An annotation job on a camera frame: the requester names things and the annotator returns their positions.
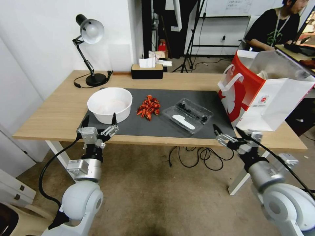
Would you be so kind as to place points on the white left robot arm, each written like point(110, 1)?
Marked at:
point(81, 204)

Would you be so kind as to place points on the black desk lamp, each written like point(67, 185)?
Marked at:
point(92, 30)

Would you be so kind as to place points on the brown cardboard piece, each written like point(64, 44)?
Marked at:
point(32, 214)

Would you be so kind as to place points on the black table mat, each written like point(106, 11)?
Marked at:
point(147, 127)

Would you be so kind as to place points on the red and white delivery bag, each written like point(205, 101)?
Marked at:
point(236, 93)

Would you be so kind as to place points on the person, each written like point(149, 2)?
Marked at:
point(268, 27)

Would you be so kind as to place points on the side desk with dark items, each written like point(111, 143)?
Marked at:
point(300, 50)

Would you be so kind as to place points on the small black plug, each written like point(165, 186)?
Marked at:
point(110, 74)

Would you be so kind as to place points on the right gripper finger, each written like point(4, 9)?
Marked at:
point(225, 139)
point(243, 134)

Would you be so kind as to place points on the white paper bowl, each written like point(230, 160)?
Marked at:
point(108, 103)

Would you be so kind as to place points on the wooden table with white legs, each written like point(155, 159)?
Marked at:
point(61, 110)

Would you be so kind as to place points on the clear plastic takeout box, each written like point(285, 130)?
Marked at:
point(187, 124)

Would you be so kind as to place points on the black tripod stand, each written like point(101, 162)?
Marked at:
point(194, 28)

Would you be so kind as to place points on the whiteboard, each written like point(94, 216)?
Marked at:
point(226, 7)

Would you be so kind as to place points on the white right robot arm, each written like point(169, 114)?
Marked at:
point(283, 204)

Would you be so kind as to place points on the brown cardboard box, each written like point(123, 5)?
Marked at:
point(157, 54)

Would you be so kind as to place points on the white paper label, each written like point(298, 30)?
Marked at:
point(183, 121)

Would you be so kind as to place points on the black tissue box wooden lid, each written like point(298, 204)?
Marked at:
point(147, 73)

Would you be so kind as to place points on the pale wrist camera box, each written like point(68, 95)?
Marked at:
point(89, 135)
point(256, 136)

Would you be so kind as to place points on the red crayfish pile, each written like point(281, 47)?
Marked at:
point(149, 108)

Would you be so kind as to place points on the white flat box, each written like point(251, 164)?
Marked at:
point(165, 62)

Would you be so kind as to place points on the white tissue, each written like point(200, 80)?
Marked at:
point(147, 62)

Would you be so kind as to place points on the white cabinet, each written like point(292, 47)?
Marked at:
point(9, 186)

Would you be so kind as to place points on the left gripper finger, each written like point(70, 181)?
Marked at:
point(86, 121)
point(111, 129)

